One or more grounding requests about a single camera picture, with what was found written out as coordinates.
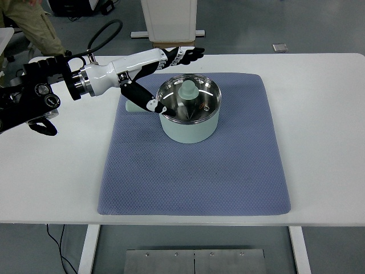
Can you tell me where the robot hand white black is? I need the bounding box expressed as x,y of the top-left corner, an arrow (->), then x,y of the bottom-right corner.
84,46 -> 205,117

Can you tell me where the green pot with handle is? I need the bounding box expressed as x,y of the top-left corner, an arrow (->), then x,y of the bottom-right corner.
124,73 -> 222,144

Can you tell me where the cardboard box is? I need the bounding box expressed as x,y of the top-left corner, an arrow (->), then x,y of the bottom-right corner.
152,40 -> 196,49

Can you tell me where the glass lid with green knob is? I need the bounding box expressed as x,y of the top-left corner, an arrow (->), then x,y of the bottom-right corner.
156,73 -> 222,126

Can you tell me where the black equipment case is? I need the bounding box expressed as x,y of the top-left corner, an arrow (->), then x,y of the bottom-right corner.
48,0 -> 117,17

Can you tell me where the person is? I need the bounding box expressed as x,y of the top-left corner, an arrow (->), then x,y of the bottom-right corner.
0,0 -> 66,57

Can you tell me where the white side table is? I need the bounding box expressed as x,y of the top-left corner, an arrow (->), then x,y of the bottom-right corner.
0,27 -> 15,61

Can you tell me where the blue textured mat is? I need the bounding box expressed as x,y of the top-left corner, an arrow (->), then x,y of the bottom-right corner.
97,72 -> 291,217

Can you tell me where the white table leg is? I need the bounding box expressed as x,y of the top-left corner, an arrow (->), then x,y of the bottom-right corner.
288,226 -> 312,274
77,224 -> 101,274

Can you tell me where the white pedestal cabinet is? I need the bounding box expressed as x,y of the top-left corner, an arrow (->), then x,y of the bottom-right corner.
130,0 -> 206,43

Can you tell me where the thin black floor cable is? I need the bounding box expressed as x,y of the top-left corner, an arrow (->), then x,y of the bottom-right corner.
46,224 -> 78,274

